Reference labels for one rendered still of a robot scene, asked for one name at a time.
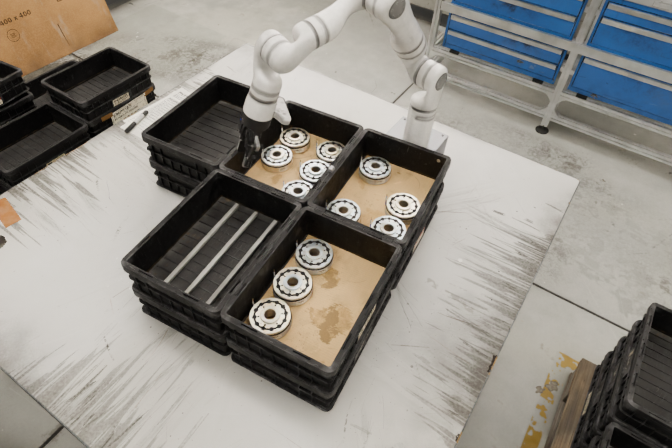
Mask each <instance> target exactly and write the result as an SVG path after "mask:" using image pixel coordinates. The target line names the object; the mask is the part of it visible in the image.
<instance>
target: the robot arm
mask: <svg viewBox="0 0 672 448"><path fill-rule="evenodd" d="M360 10H366V11H367V12H369V13H370V14H372V15H373V16H374V17H376V18H377V19H378V20H380V21H381V22H383V23H384V24H385V25H386V26H387V27H388V28H389V30H390V31H391V32H390V43H391V46H392V48H393V49H394V51H395V52H396V54H397V55H398V57H399V58H400V60H401V61H402V63H403V64H404V66H405V68H406V70H407V73H408V76H409V78H410V80H411V81H412V82H413V83H414V84H415V85H417V86H419V87H420V88H422V89H424V90H426V91H419V92H416V93H414V94H413V95H412V96H411V99H410V104H409V109H408V114H407V119H406V124H405V129H404V134H403V139H402V140H405V141H408V142H410V143H413V144H416V145H419V146H422V147H425V148H427V147H428V143H429V139H430V135H431V131H432V127H433V123H434V119H435V114H436V110H437V106H438V104H439V101H440V99H441V96H442V93H443V89H444V86H445V83H446V80H447V76H448V70H447V68H446V67H445V66H444V65H442V64H440V63H438V62H436V61H434V60H432V59H430V58H428V57H426V56H425V55H424V54H425V52H426V49H427V41H426V38H425V36H424V34H423V32H422V30H421V28H420V26H419V24H418V22H417V20H416V19H415V17H414V15H413V12H412V9H411V6H410V2H409V0H337V1H336V2H334V3H333V4H332V5H330V6H329V7H327V8H326V9H324V10H322V11H320V12H319V13H317V14H315V15H313V16H311V17H309V18H307V19H305V20H303V21H301V22H299V23H297V24H296V25H295V26H294V27H293V30H292V35H293V39H294V41H295V42H294V43H290V42H289V41H288V40H287V39H286V38H285V37H284V36H283V35H282V34H280V33H279V32H278V31H276V30H273V29H270V30H266V31H264V32H263V33H262V34H261V35H260V36H259V37H258V39H257V41H256V43H255V46H254V55H253V79H252V83H251V86H250V90H249V92H248V94H247V97H246V99H245V103H244V106H243V110H242V113H241V117H240V120H241V122H240V126H239V133H241V134H240V136H239V138H240V141H239V144H238V148H237V150H238V152H245V156H244V159H243V162H242V167H250V166H251V163H252V160H255V161H257V159H258V157H259V155H260V153H261V151H262V149H263V144H260V143H259V142H260V139H261V135H262V132H263V131H265V130H267V129H268V128H269V126H270V123H271V121H272V118H273V117H274V118H275V119H277V120H278V121H279V122H280V123H281V124H283V125H289V124H290V121H291V116H290V115H289V112H288V109H287V107H286V104H285V102H284V100H283V98H278V97H279V94H280V91H281V88H282V78H281V76H280V75H279V74H286V73H289V72H291V71H293V70H294V69H295V68H296V67H297V66H298V65H299V64H300V63H301V62H302V61H303V60H304V59H305V58H306V57H307V56H308V55H309V54H310V53H311V52H312V51H314V50H316V49H318V48H319V47H321V46H323V45H325V44H327V43H329V42H330V41H332V40H333V39H334V38H336V37H337V36H338V34H339V33H340V32H341V30H342V28H343V27H344V25H345V23H346V21H347V19H348V18H349V17H350V16H351V15H352V14H353V13H355V12H358V11H360ZM242 127H243V128H242ZM248 143H250V144H253V145H248ZM249 149H250V151H249ZM248 152H249V153H248Z"/></svg>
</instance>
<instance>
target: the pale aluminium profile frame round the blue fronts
mask: <svg viewBox="0 0 672 448"><path fill-rule="evenodd" d="M605 1H606V0H603V2H602V4H601V6H600V9H598V7H599V5H600V3H601V0H592V1H591V4H590V6H586V7H585V9H584V12H585V13H586V16H585V18H584V21H583V23H582V25H581V28H580V30H579V33H578V35H577V37H576V39H575V38H573V39H572V40H569V39H565V38H562V37H559V36H556V35H553V34H549V33H546V32H543V31H540V30H537V29H534V28H530V27H527V26H524V25H521V24H518V23H515V22H512V21H508V20H505V19H502V18H499V17H495V16H492V15H489V14H486V13H483V12H479V11H476V10H473V9H470V8H466V7H463V6H460V5H457V4H454V3H450V2H447V1H445V0H436V3H435V8H434V14H433V19H432V24H431V30H430V35H429V40H428V46H427V51H426V57H428V58H430V59H432V60H434V61H436V62H438V63H440V62H441V61H442V60H443V59H444V58H445V57H446V58H449V59H451V60H454V61H457V62H460V63H463V64H465V65H468V66H471V67H474V68H477V69H480V70H482V71H485V72H488V73H491V74H494V75H496V76H499V77H502V78H505V79H508V80H510V81H513V82H516V83H519V84H522V85H524V86H527V87H530V88H533V89H536V90H538V91H541V92H544V93H546V94H547V96H548V98H549V101H550V102H549V104H548V105H547V106H544V107H538V106H536V105H533V104H530V103H528V102H525V101H522V100H519V99H517V98H514V97H511V96H508V95H506V94H503V93H500V92H498V91H495V90H492V89H489V88H487V87H484V86H481V85H479V84H476V83H473V82H470V81H468V80H465V79H462V78H460V77H457V76H454V75H451V74H449V73H448V76H447V80H446V82H449V83H451V84H454V85H457V86H459V87H462V88H465V89H467V90H470V91H473V92H475V93H478V94H481V95H483V96H486V97H489V98H491V99H494V100H497V101H499V102H502V103H505V104H507V105H510V106H513V107H515V108H518V109H521V110H523V111H526V112H529V113H531V114H534V115H537V116H539V117H542V118H543V119H542V122H541V124H540V125H539V126H536V128H535V130H536V132H538V133H539V134H547V133H548V132H549V130H548V128H547V125H548V124H549V121H553V122H555V123H558V124H561V125H563V126H566V127H569V128H571V129H574V130H577V131H579V132H582V133H585V134H587V135H590V136H593V137H595V138H598V139H601V140H603V141H606V142H609V143H611V144H614V145H617V146H619V147H622V148H625V149H627V150H630V151H633V152H635V153H638V154H641V155H643V156H646V157H649V158H651V159H654V160H657V161H659V162H662V163H665V164H667V165H670V166H672V155H669V154H666V153H663V152H661V151H658V150H655V149H653V148H650V147H647V146H644V145H642V144H639V143H636V142H633V141H631V140H628V139H625V138H623V137H620V136H617V135H614V134H612V133H609V132H606V131H604V130H601V129H598V128H595V127H593V126H590V125H587V124H585V123H582V122H579V121H576V120H574V119H571V118H568V117H566V116H563V115H560V113H559V112H558V110H557V107H558V105H559V104H560V102H561V101H565V100H566V101H569V102H572V103H575V104H578V105H581V106H583V107H586V108H589V109H592V110H595V111H597V112H600V113H603V114H606V115H609V116H611V117H614V118H617V119H620V120H623V121H625V122H628V123H631V124H634V125H637V126H639V127H642V128H645V129H648V130H651V131H653V132H656V133H659V134H662V135H665V136H667V137H670V138H672V127H670V126H667V125H664V124H661V123H658V122H656V121H653V120H650V119H647V118H644V117H641V116H638V115H636V114H633V113H630V112H627V111H624V110H621V109H618V108H616V107H613V106H610V105H607V104H604V103H601V102H598V101H595V100H593V99H590V98H587V97H588V96H585V95H582V94H579V93H577V94H575V93H573V92H570V91H568V90H567V88H568V86H569V84H570V81H571V79H572V77H573V74H574V72H575V70H576V67H577V65H578V63H579V61H580V58H581V56H582V55H583V56H586V57H590V58H593V59H596V60H599V61H602V62H605V63H608V64H611V65H614V66H618V67H621V68H624V69H627V70H630V71H633V72H636V73H639V74H643V75H646V76H649V77H652V78H655V79H658V80H661V81H664V82H667V83H671V84H672V72H671V71H668V70H664V69H661V68H658V67H655V66H652V65H648V64H645V63H642V62H639V61H636V60H632V59H629V58H626V57H623V56H620V55H617V54H613V53H610V52H607V51H604V50H601V49H597V48H594V47H591V46H588V45H587V42H588V40H589V38H590V35H591V33H592V31H593V28H594V26H595V24H596V22H597V19H598V17H599V15H600V12H601V10H602V8H603V6H604V3H605ZM442 10H443V11H446V12H449V13H452V14H456V15H459V16H462V17H465V18H468V19H471V20H474V21H478V22H481V23H484V24H487V25H490V26H493V27H497V28H500V29H503V30H506V31H509V32H512V33H515V34H518V35H521V36H524V37H527V38H531V39H534V40H537V41H540V42H543V43H546V44H549V45H552V46H555V47H558V48H562V49H565V50H568V51H571V52H570V54H569V57H568V59H567V60H563V63H562V65H561V68H560V70H559V71H560V72H562V74H561V76H560V78H559V81H558V83H557V86H556V87H555V86H553V85H550V84H547V83H544V82H543V81H542V80H539V79H536V78H533V79H532V78H530V77H527V76H524V75H521V74H518V73H515V72H512V71H510V70H507V69H504V68H501V67H498V66H495V65H492V64H490V63H487V62H484V61H481V60H478V59H475V58H472V57H470V56H467V55H464V54H461V53H460V52H459V51H456V50H453V49H450V48H447V47H441V46H439V45H440V44H441V43H443V40H444V35H445V30H446V27H443V26H440V20H441V15H442ZM595 15H596V18H595V20H594V23H593V25H592V27H591V30H590V32H589V34H588V37H587V39H586V41H584V40H585V38H586V35H587V33H588V31H589V28H590V26H591V24H592V21H593V19H594V17H595ZM438 30H439V31H442V32H441V33H440V34H439V35H438ZM437 35H438V36H437ZM435 55H436V56H435ZM434 56H435V57H434ZM433 57H434V58H433Z"/></svg>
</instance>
